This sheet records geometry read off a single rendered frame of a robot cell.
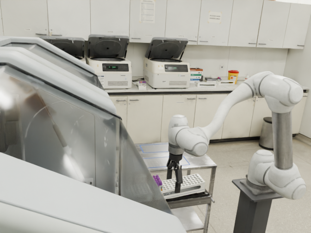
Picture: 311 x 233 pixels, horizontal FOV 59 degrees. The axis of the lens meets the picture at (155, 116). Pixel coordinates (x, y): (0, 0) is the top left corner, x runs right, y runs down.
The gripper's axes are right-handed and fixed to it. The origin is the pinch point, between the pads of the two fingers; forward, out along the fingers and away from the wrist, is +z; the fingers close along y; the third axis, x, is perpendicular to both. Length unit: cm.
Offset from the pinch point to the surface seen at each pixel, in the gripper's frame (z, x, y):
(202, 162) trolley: 5.1, -34.1, 30.6
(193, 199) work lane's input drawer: 6.7, -10.2, -6.7
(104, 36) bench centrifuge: -69, 9, 245
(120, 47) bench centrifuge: -54, -15, 264
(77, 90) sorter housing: -63, 52, -32
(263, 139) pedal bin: 72, -231, 202
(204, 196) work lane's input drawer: 6.6, -17.7, -5.7
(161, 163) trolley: 5.1, -4.7, 34.1
